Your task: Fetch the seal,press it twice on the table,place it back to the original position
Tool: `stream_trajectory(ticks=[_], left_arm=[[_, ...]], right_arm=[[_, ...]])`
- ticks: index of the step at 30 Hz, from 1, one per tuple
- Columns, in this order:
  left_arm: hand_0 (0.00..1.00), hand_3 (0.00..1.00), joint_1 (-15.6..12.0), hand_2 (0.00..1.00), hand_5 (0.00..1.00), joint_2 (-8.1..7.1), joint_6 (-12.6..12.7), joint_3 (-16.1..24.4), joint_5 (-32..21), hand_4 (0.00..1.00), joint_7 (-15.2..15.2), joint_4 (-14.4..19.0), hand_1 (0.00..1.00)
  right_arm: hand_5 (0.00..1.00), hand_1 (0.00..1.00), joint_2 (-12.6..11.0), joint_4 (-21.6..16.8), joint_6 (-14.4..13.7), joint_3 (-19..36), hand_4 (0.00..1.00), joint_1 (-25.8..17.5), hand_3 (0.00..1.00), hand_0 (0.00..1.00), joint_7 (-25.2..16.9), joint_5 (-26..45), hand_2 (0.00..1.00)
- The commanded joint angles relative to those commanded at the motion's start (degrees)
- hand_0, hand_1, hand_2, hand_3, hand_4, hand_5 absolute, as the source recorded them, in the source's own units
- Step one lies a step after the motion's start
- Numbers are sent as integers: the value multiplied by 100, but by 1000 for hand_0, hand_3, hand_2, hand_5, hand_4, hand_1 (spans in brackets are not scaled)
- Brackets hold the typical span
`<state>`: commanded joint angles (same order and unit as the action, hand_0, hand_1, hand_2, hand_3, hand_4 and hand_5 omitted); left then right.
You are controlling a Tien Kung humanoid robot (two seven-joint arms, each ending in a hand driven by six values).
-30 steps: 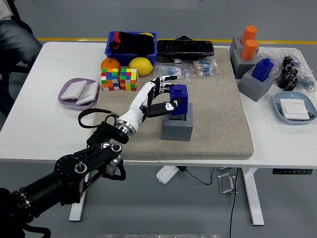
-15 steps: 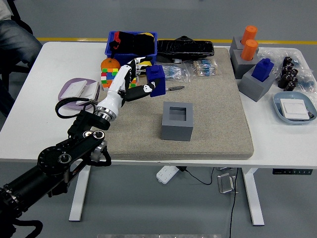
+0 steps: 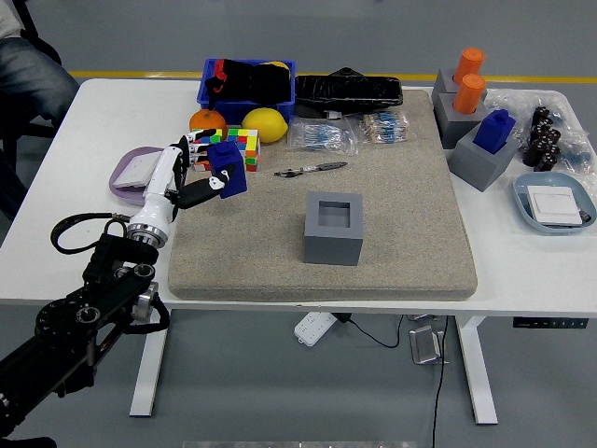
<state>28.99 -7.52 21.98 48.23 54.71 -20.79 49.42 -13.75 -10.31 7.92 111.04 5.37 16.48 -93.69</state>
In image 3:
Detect blue plastic bin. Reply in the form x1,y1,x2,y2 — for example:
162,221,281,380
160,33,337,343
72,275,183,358
196,58,298,123

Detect blue square seal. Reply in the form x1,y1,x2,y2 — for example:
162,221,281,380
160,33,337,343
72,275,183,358
473,109,518,155
206,141,248,201

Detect grey holder with round hole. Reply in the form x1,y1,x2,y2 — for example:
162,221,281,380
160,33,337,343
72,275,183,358
432,91,489,150
431,67,489,102

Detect blue-grey plate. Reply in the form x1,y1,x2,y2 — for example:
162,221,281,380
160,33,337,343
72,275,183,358
512,172,597,236

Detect orange fruit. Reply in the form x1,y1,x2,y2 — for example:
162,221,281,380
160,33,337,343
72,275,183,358
188,108,229,139

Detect orange cylindrical seal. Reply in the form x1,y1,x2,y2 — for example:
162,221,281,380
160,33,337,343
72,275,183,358
452,47,486,86
452,73,487,116

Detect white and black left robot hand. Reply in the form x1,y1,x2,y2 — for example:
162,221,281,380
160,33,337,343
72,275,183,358
130,132,230,231

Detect black wrapped keyboard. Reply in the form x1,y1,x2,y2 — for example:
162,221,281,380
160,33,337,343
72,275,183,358
294,67,405,118

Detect white table leg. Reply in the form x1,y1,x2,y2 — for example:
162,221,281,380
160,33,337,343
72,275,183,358
454,315,499,426
129,307,173,418

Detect white switch panel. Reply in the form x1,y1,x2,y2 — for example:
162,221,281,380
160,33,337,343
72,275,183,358
113,153,162,189
526,185,590,229

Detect clear plastic bag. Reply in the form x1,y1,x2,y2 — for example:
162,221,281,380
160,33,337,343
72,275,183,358
484,88,597,176

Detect purple plate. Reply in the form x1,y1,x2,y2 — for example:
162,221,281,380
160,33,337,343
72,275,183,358
108,146,165,206

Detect grey-brown mat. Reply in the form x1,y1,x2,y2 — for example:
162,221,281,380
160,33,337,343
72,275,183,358
167,88,479,302

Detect grey square seal holder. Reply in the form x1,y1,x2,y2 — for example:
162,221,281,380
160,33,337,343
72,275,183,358
303,189,365,266
448,121,521,193

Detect yellow lemon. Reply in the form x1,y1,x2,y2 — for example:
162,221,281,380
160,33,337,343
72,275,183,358
241,107,289,144

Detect black cloth with red trim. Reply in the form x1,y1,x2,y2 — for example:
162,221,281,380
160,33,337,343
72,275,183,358
205,58,293,105

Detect long black floor cable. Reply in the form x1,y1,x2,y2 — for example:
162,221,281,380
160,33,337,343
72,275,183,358
428,315,450,448

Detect silver metal bracket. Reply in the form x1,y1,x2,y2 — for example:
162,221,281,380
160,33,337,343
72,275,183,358
409,325,451,366

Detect small metal hand tool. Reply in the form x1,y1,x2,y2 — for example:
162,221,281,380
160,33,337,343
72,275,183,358
273,161,349,179

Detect bag of brown and blue resistors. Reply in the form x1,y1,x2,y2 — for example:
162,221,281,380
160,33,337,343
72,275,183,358
347,111,411,146

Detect white power strip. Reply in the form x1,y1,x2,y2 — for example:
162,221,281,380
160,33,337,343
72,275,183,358
293,311,338,349

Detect multicoloured puzzle cube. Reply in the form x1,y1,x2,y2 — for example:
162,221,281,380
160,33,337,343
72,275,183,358
189,128,225,174
226,127,261,173

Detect black plug with cord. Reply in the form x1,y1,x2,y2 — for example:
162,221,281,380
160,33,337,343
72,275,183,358
335,312,405,350

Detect black table control panel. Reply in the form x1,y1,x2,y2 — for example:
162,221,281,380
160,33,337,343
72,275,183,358
512,316,588,329

